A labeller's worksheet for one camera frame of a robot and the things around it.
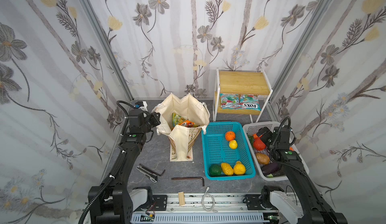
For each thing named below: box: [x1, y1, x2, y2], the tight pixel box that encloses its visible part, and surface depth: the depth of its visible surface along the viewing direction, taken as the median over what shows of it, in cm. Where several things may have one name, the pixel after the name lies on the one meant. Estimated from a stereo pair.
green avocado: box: [208, 163, 222, 177], surface depth 81 cm
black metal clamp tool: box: [136, 163, 167, 184], surface depth 85 cm
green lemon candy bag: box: [170, 112, 186, 132], surface depth 100 cm
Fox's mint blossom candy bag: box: [239, 93, 262, 111], surface depth 97 cm
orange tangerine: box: [225, 130, 236, 142], surface depth 96 cm
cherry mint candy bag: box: [219, 93, 240, 110], surface depth 97 cm
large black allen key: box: [171, 176, 205, 187], surface depth 84 cm
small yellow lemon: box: [228, 139, 238, 150], surface depth 92 cm
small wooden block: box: [177, 191, 186, 206], surface depth 76 cm
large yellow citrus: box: [233, 160, 246, 176], surface depth 82 cm
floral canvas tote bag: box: [151, 92, 211, 162], surface depth 84 cm
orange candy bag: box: [178, 119, 201, 128], surface depth 89 cm
